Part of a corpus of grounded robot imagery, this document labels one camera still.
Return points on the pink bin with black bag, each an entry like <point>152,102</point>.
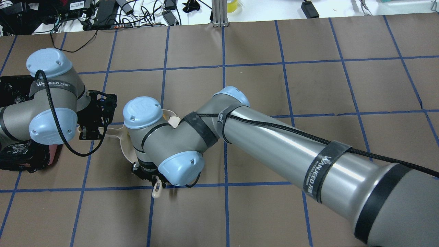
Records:
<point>18,151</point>

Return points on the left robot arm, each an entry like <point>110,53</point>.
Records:
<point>59,107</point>

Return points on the aluminium frame post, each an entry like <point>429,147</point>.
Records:
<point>219,13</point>

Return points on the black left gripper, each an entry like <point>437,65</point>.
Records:
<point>97,115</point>

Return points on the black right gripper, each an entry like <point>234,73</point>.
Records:
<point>143,174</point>

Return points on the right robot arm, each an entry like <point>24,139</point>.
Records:
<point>390,203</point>

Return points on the beige plastic dustpan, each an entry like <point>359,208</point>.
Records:
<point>124,138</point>

